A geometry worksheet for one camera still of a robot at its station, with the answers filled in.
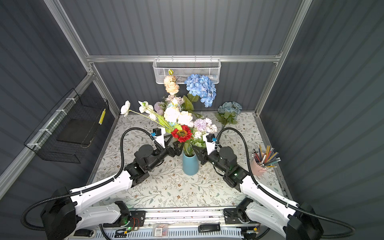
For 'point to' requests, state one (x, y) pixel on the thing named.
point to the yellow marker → (102, 117)
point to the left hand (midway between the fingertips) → (179, 136)
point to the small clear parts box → (160, 230)
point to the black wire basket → (43, 141)
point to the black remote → (209, 227)
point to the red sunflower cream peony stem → (182, 131)
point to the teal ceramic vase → (190, 164)
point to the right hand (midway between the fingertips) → (197, 146)
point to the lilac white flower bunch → (159, 107)
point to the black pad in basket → (76, 131)
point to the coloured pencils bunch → (268, 158)
